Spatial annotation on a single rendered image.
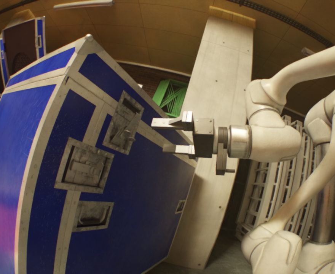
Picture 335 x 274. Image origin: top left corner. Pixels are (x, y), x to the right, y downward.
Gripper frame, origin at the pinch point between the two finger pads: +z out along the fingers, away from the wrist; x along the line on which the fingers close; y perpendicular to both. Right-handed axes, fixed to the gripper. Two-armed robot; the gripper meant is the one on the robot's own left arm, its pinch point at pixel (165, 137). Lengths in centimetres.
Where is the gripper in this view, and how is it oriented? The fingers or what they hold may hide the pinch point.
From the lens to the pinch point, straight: 48.6
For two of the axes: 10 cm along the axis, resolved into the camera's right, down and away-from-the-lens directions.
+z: -9.7, -0.5, 2.5
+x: -1.9, -5.2, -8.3
